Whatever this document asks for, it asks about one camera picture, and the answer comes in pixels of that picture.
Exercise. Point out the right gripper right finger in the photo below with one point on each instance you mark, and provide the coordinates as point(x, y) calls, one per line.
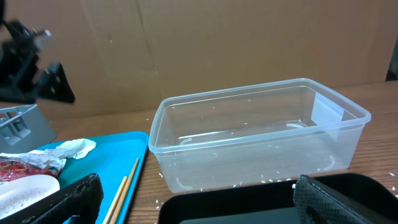
point(343, 198)

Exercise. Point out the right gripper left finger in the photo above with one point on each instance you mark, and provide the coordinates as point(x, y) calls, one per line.
point(79, 202)

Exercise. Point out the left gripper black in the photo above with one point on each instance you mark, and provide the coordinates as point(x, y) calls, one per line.
point(19, 56)

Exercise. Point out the wooden chopstick left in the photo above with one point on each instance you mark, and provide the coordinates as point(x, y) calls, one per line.
point(115, 201)

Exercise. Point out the wooden chopstick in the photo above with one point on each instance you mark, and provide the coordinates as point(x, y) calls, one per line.
point(123, 194)
point(115, 201)

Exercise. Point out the wooden chopstick right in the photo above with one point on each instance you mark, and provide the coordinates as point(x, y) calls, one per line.
point(123, 194)

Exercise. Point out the crumpled white paper napkin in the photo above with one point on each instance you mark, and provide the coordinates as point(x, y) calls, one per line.
point(56, 157)

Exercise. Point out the teal plastic serving tray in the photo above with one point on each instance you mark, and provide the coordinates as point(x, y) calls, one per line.
point(113, 158)

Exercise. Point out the grey plastic dish rack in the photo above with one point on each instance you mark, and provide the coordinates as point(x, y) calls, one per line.
point(24, 128)

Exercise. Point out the black plastic tray bin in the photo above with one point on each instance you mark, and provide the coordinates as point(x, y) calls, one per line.
point(268, 203)

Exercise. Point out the large white dirty plate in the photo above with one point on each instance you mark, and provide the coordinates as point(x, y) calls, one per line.
point(18, 194)

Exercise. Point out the red snack wrapper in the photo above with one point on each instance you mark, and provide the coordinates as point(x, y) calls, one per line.
point(12, 170)

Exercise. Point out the clear plastic container bin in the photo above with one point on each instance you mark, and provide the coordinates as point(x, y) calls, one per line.
point(254, 134)

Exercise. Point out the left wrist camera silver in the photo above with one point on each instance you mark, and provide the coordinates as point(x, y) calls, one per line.
point(41, 38)

